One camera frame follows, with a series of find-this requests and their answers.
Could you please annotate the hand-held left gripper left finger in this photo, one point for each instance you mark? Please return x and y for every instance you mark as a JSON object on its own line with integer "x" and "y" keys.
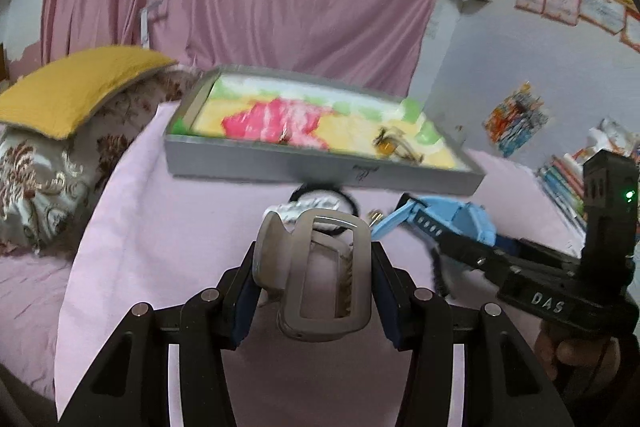
{"x": 242, "y": 307}

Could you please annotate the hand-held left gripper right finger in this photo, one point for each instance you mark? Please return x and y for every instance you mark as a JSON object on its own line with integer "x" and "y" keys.
{"x": 389, "y": 307}

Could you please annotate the yellow pillow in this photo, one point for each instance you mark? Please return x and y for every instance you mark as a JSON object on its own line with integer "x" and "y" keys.
{"x": 65, "y": 92}

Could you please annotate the wooden headboard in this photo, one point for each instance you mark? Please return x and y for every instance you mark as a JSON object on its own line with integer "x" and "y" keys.
{"x": 3, "y": 62}

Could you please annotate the row of books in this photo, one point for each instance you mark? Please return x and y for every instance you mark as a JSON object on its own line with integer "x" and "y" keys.
{"x": 562, "y": 184}

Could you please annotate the white folding lamp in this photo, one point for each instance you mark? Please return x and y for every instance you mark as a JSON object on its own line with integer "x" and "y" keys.
{"x": 146, "y": 19}

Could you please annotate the shallow grey cardboard box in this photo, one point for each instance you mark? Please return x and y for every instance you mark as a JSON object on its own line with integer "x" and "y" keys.
{"x": 250, "y": 162}

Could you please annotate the blue claw hair clip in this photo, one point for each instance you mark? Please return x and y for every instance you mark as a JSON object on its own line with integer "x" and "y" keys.
{"x": 470, "y": 222}

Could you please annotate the floral patterned pillow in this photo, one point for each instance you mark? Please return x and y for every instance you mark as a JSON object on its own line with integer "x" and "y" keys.
{"x": 60, "y": 177}

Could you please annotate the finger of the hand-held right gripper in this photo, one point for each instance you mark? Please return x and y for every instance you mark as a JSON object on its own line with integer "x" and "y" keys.
{"x": 465, "y": 252}
{"x": 545, "y": 254}

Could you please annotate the colourful wall drawing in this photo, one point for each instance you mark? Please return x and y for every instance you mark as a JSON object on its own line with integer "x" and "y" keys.
{"x": 517, "y": 119}

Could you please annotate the grey claw hair clip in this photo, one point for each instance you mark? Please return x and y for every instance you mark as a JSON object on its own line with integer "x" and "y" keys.
{"x": 290, "y": 307}

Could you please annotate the person's right hand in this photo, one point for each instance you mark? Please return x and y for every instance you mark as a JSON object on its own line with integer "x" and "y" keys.
{"x": 560, "y": 352}

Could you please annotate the white plastic bag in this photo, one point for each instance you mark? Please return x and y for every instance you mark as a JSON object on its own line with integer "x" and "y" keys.
{"x": 612, "y": 134}

